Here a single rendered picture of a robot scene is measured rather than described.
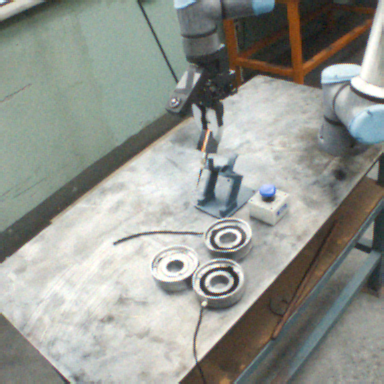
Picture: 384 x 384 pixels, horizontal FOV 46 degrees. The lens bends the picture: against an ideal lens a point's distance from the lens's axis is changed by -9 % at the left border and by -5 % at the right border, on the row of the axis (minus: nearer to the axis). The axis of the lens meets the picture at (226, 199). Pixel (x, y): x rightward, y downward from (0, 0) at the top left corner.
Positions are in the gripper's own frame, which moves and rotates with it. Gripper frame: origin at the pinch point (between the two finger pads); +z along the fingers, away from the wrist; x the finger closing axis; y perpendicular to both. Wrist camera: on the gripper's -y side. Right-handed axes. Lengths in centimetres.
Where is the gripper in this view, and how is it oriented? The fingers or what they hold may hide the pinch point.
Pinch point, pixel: (210, 136)
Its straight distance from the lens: 107.8
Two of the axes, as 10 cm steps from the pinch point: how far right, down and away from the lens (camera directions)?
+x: -7.4, -3.5, 5.8
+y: 6.6, -5.5, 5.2
